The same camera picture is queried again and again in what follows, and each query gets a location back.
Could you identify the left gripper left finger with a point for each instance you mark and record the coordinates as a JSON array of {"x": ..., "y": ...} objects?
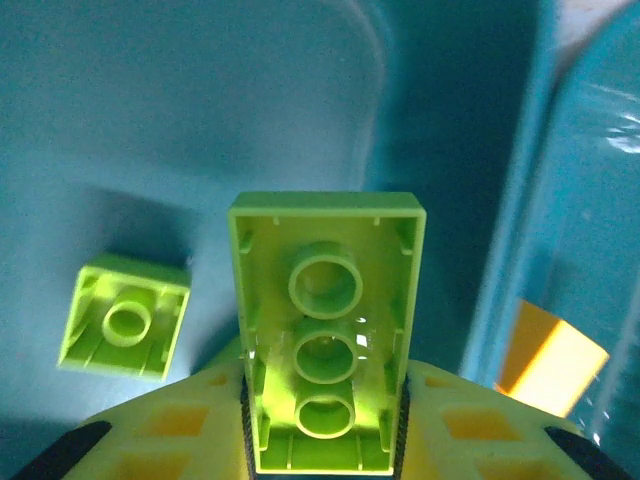
[{"x": 165, "y": 425}]

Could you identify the teal plastic container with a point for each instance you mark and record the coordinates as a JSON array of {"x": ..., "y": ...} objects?
[
  {"x": 590, "y": 225},
  {"x": 150, "y": 125}
]

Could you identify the small green lego brick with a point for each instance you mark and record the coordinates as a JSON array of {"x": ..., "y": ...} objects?
[{"x": 125, "y": 320}]

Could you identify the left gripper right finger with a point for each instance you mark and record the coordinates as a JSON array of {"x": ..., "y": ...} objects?
[{"x": 475, "y": 430}]

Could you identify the long green lego brick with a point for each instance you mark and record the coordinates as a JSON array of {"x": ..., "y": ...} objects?
[{"x": 325, "y": 285}]

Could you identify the orange lego brick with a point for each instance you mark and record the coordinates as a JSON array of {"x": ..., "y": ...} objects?
[{"x": 550, "y": 360}]

